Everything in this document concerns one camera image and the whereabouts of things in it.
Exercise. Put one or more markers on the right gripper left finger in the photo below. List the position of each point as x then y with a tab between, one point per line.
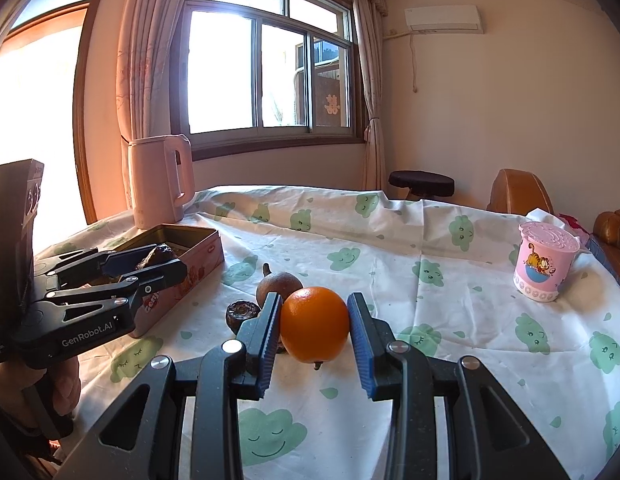
260	337

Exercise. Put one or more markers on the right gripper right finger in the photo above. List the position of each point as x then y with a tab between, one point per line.
369	338

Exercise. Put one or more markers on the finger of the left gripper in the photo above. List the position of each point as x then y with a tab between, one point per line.
85	264
103	292

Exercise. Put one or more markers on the dark round chocolate pastry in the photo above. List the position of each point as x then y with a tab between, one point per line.
239	312

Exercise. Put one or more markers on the smooth round orange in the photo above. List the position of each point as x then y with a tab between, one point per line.
315	325

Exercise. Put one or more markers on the brown pear-shaped fruit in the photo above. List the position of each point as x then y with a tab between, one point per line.
282	283

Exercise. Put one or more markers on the dark chocolate pastry front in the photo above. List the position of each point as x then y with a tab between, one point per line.
160	254

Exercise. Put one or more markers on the left hand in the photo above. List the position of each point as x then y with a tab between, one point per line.
27	398

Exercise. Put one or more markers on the pink electric kettle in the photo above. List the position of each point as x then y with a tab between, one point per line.
161	178

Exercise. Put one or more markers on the white green-cloud tablecloth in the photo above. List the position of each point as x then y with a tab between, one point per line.
441	275

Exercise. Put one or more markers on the black round stool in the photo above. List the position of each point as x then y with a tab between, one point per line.
422	184

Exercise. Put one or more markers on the pink cartoon mug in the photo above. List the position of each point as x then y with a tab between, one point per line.
545	257

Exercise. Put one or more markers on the brown leather chair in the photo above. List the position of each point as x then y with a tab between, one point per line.
518	192

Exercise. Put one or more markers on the wooden-framed window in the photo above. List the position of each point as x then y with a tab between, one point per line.
253	75

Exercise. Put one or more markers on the left pink curtain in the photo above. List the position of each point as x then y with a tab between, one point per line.
145	36

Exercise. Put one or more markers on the pink curtain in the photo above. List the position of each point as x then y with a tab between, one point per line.
369	16
145	36

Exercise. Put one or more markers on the brown leather sofa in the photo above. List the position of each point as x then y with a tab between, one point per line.
607	237

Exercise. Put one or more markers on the right pink curtain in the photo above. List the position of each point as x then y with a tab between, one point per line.
369	16

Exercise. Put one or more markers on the white wall air conditioner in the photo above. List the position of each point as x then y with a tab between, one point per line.
464	19

